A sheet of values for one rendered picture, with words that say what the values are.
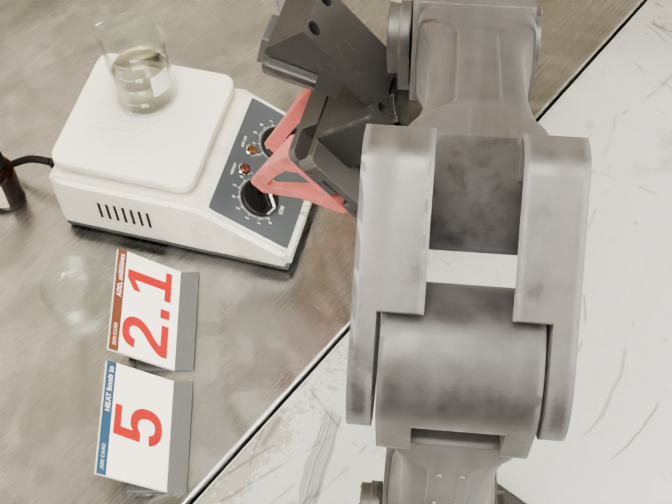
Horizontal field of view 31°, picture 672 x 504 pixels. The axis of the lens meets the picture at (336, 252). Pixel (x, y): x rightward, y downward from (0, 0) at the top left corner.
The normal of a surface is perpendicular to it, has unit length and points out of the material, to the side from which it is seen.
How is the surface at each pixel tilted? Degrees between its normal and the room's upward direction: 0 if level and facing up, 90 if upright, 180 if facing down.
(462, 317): 3
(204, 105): 0
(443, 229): 62
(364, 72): 50
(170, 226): 90
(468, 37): 28
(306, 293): 0
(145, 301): 40
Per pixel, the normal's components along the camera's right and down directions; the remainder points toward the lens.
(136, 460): 0.62, -0.44
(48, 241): -0.03, -0.55
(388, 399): -0.11, 0.53
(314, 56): -0.27, 0.81
